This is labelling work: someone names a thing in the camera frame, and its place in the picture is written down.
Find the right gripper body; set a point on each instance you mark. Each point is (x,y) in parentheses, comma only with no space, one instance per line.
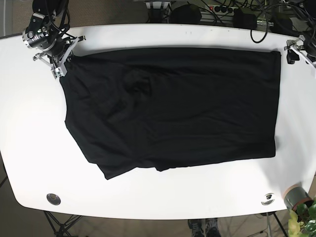
(55,44)

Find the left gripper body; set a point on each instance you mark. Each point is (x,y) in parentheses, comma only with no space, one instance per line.
(304,47)

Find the plain black T-shirt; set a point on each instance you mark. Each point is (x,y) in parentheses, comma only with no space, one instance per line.
(169,107)

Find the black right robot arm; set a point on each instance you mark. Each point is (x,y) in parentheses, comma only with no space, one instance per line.
(47,7)

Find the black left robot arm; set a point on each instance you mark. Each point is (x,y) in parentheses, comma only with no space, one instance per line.
(295,18)

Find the grey plant pot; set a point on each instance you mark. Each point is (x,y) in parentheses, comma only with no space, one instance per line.
(296,195)

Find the right metal table grommet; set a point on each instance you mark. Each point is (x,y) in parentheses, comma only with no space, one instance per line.
(268,199)

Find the metal table grommet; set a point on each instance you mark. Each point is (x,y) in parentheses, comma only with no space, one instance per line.
(53,199)
(268,199)

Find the left metal table grommet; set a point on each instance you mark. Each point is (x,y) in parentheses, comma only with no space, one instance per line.
(53,199)

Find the green potted plant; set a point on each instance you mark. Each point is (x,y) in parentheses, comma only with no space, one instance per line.
(302,222)

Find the person's dark shoes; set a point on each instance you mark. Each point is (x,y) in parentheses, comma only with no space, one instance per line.
(210,229)

